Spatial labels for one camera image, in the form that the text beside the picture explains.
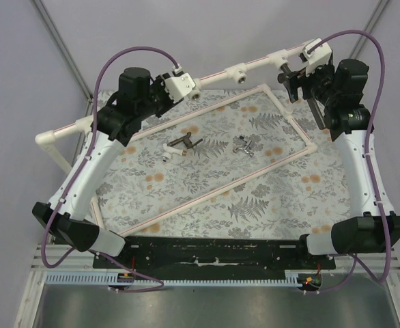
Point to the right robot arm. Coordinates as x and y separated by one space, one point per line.
334 96

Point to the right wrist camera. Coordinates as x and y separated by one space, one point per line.
318 57

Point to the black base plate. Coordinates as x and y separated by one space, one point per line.
179 258

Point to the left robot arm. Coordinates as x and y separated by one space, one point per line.
138 97

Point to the dark short faucet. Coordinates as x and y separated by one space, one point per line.
185 140

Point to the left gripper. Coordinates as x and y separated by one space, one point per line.
164 94

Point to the dark long faucet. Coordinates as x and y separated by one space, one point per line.
285 73

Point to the chrome faucet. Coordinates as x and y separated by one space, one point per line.
244 145

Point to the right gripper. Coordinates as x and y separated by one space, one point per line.
296 82

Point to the white pipe frame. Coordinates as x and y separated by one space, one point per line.
88 126

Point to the floral table mat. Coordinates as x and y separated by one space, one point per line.
306 195

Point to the white plastic faucet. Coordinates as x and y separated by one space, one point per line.
169 151

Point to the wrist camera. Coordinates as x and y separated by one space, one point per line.
178 84
318 57

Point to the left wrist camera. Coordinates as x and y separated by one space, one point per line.
178 84

